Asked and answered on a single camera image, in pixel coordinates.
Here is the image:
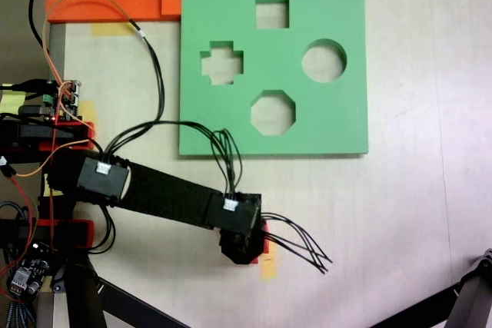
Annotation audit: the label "red cross columnar block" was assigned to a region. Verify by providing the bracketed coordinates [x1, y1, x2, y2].
[248, 220, 271, 267]

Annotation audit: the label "yellow tape marker strip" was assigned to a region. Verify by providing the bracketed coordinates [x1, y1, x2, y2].
[260, 253, 278, 282]

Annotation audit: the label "red and black clamp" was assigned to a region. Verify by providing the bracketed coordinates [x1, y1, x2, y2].
[0, 120, 95, 152]
[36, 219, 95, 249]

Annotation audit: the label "black tripod leg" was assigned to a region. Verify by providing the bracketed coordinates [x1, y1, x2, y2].
[367, 247, 492, 328]
[52, 254, 189, 328]

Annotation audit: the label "green shape sorting board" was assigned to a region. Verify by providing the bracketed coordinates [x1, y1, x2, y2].
[178, 0, 370, 159]

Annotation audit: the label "small yellow paper note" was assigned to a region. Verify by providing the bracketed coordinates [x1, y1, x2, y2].
[42, 173, 65, 197]

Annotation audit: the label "small yellow tape piece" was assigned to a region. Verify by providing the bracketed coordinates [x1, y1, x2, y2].
[78, 100, 95, 124]

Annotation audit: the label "black circuit board with capacitors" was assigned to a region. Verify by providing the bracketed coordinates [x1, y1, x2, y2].
[6, 241, 53, 302]

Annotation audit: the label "circuit board with green connector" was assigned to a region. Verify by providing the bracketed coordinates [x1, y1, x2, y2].
[42, 78, 84, 120]

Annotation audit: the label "wide yellow tape piece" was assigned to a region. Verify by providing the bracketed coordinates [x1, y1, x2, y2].
[91, 22, 134, 37]

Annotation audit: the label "yellow sticky note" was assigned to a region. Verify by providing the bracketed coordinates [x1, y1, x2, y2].
[0, 89, 28, 116]

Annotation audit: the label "black gripper wire bundle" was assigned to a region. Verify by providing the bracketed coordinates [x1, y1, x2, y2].
[261, 211, 334, 276]

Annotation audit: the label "black looped base wires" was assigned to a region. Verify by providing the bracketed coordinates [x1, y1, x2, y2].
[88, 204, 116, 254]

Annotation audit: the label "black motor wire bundle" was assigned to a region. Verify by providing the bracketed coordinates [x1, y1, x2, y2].
[100, 120, 244, 203]

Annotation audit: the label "orange wire with white plug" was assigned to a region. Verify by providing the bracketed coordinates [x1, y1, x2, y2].
[0, 137, 93, 180]

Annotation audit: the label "braided cable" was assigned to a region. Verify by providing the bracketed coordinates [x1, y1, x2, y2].
[0, 299, 38, 328]

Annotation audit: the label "black USB cable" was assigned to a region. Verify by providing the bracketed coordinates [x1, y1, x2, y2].
[0, 78, 49, 94]

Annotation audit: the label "long orange wire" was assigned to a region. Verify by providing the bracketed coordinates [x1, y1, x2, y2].
[41, 0, 135, 98]

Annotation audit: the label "thick black cable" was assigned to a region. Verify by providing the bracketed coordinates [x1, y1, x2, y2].
[28, 0, 45, 48]

